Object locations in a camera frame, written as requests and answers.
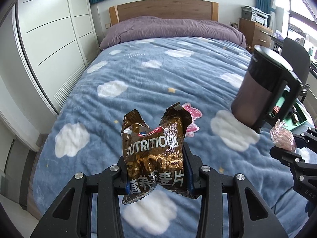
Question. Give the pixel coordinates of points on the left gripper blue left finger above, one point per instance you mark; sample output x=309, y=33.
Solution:
x=127, y=187

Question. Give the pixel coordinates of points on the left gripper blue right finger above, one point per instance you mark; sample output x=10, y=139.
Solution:
x=190, y=180

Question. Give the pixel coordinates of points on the brown oatmeal snack packet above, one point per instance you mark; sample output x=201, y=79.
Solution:
x=154, y=156

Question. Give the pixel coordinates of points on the pink snack packet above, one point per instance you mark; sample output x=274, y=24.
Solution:
x=282, y=138

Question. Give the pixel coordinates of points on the green shallow tray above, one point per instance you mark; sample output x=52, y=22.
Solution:
x=296, y=117

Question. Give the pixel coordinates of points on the pink bow packet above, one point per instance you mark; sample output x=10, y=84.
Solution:
x=192, y=121

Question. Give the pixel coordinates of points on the blue cloud pattern blanket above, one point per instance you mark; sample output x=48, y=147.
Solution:
x=149, y=75

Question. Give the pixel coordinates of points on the brown thermos mug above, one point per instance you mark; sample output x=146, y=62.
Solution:
x=268, y=90

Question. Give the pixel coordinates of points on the dark grey chair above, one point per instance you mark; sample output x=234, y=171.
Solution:
x=296, y=55

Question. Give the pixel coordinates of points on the wooden drawer cabinet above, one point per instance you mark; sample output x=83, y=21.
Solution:
x=255, y=34

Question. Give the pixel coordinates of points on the purple duvet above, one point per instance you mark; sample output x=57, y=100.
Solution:
x=148, y=27

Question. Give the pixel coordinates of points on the wooden headboard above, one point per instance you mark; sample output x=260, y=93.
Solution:
x=167, y=9

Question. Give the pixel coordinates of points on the grey printer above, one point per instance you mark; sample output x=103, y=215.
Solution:
x=255, y=15

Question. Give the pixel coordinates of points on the white wardrobe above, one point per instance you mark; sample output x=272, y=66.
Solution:
x=59, y=40

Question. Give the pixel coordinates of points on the wall power socket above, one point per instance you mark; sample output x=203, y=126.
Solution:
x=235, y=25

